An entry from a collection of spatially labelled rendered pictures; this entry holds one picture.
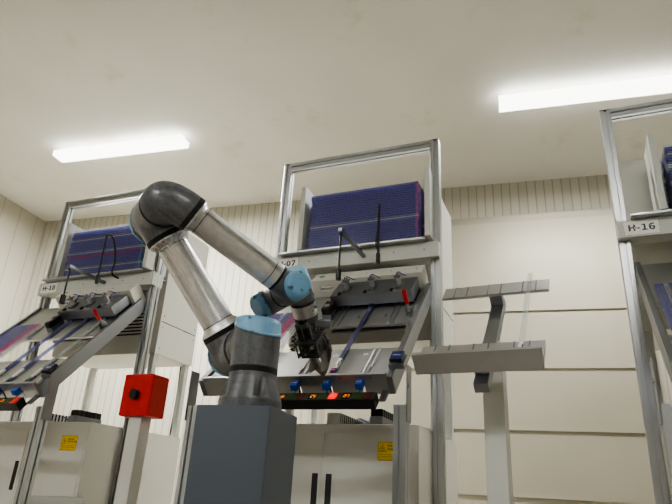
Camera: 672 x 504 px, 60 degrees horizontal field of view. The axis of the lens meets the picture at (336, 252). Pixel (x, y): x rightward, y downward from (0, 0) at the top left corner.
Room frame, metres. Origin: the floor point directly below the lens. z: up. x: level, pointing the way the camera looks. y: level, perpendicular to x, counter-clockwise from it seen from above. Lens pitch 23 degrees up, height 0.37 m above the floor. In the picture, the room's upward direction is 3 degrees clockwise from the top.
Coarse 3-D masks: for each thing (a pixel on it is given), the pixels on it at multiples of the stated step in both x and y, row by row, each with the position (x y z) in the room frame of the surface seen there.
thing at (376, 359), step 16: (288, 352) 2.10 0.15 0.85; (336, 352) 2.01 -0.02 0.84; (352, 352) 1.98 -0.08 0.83; (368, 352) 1.96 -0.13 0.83; (384, 352) 1.93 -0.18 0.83; (288, 368) 2.00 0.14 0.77; (304, 368) 1.97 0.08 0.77; (352, 368) 1.90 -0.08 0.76; (368, 368) 1.88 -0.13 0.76; (384, 368) 1.85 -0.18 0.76
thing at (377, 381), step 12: (372, 372) 1.81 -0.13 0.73; (384, 372) 1.79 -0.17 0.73; (204, 384) 2.06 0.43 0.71; (216, 384) 2.04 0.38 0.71; (288, 384) 1.94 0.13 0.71; (300, 384) 1.92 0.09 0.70; (312, 384) 1.90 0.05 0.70; (336, 384) 1.87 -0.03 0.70; (348, 384) 1.86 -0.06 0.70; (372, 384) 1.83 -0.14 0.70; (384, 384) 1.81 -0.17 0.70
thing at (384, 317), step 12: (324, 300) 2.40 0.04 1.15; (288, 312) 2.39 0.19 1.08; (336, 312) 2.27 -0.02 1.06; (348, 312) 2.25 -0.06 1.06; (360, 312) 2.22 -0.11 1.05; (372, 312) 2.20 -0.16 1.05; (384, 312) 2.17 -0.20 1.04; (396, 312) 2.15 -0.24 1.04; (336, 324) 2.19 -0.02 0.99; (348, 324) 2.16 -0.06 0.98; (372, 324) 2.12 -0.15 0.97; (384, 324) 2.10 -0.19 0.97; (396, 324) 2.08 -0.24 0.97; (408, 324) 2.06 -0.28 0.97
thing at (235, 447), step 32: (224, 416) 1.35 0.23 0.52; (256, 416) 1.33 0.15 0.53; (288, 416) 1.43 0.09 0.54; (192, 448) 1.37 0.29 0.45; (224, 448) 1.35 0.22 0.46; (256, 448) 1.32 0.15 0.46; (288, 448) 1.45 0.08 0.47; (192, 480) 1.36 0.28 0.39; (224, 480) 1.34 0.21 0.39; (256, 480) 1.32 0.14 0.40; (288, 480) 1.46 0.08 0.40
